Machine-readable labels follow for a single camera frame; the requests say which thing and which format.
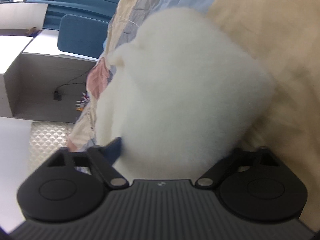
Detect cream fleece striped garment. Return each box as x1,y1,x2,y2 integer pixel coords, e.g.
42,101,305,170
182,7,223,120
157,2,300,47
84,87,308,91
95,8,275,181

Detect small bottles on nightstand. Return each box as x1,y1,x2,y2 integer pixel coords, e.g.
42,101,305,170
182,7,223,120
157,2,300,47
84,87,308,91
75,93,90,112

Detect cream quilted headboard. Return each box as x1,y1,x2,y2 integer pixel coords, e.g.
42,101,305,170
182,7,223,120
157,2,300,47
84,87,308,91
28,121,74,174

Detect grey white bedside cabinet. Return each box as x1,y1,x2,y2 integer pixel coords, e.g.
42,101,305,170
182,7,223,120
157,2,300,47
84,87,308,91
0,2,99,124

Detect blue upholstered chair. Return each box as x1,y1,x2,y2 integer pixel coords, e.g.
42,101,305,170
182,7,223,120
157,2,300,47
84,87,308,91
24,0,121,59

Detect patchwork quilt bedspread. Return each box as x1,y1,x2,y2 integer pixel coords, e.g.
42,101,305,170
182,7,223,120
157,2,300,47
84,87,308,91
67,0,319,230

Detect black power adapter with cable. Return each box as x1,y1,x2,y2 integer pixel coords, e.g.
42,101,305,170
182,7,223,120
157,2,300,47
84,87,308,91
53,69,90,101

